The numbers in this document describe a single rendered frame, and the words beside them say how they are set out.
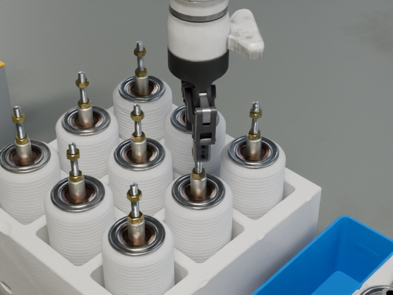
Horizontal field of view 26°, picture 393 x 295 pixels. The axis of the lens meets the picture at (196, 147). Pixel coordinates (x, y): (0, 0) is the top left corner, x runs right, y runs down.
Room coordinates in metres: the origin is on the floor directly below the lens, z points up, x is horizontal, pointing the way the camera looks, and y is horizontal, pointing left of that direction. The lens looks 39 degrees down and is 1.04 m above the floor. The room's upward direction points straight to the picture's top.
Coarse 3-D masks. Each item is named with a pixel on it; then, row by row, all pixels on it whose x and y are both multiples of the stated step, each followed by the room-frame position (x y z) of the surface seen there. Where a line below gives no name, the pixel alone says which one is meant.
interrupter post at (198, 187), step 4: (192, 180) 0.87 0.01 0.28; (196, 180) 0.87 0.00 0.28; (200, 180) 0.87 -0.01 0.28; (204, 180) 0.87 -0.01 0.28; (192, 184) 0.87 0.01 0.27; (196, 184) 0.87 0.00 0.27; (200, 184) 0.87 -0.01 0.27; (204, 184) 0.87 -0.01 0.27; (192, 188) 0.87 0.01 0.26; (196, 188) 0.87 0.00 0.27; (200, 188) 0.87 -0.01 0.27; (204, 188) 0.87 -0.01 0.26; (192, 192) 0.87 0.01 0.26; (196, 192) 0.87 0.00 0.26; (200, 192) 0.87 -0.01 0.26; (204, 192) 0.87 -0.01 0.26; (196, 196) 0.87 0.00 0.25; (200, 196) 0.87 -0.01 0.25
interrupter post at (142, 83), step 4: (136, 76) 1.12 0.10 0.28; (144, 76) 1.12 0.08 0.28; (148, 76) 1.13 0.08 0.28; (136, 80) 1.12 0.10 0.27; (140, 80) 1.12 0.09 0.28; (144, 80) 1.12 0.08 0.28; (148, 80) 1.12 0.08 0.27; (136, 84) 1.12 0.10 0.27; (140, 84) 1.12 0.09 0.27; (144, 84) 1.12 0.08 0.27; (148, 84) 1.12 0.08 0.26; (136, 88) 1.12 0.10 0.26; (140, 88) 1.12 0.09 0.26; (144, 88) 1.12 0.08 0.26; (148, 88) 1.12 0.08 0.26; (140, 92) 1.12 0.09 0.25; (144, 92) 1.12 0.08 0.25
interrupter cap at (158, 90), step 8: (128, 80) 1.15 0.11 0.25; (152, 80) 1.15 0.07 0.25; (160, 80) 1.15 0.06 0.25; (120, 88) 1.12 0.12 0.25; (128, 88) 1.13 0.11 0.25; (152, 88) 1.13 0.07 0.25; (160, 88) 1.13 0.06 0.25; (128, 96) 1.10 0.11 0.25; (136, 96) 1.10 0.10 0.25; (144, 96) 1.10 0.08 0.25; (152, 96) 1.10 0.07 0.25; (160, 96) 1.10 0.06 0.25
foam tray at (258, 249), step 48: (48, 144) 1.07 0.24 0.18; (288, 192) 0.98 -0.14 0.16; (0, 240) 0.89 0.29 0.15; (48, 240) 0.89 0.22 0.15; (240, 240) 0.86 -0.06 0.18; (288, 240) 0.91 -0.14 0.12; (0, 288) 0.91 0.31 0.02; (48, 288) 0.81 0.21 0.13; (96, 288) 0.77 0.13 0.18; (192, 288) 0.77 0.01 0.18; (240, 288) 0.83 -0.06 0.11
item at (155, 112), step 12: (120, 96) 1.11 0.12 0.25; (168, 96) 1.11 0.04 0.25; (120, 108) 1.09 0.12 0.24; (132, 108) 1.08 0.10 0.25; (144, 108) 1.08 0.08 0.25; (156, 108) 1.09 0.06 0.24; (168, 108) 1.11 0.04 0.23; (120, 120) 1.09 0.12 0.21; (132, 120) 1.08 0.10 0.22; (144, 120) 1.08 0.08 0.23; (156, 120) 1.09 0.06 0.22; (120, 132) 1.10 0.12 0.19; (132, 132) 1.08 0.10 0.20; (144, 132) 1.08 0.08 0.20; (156, 132) 1.08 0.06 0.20
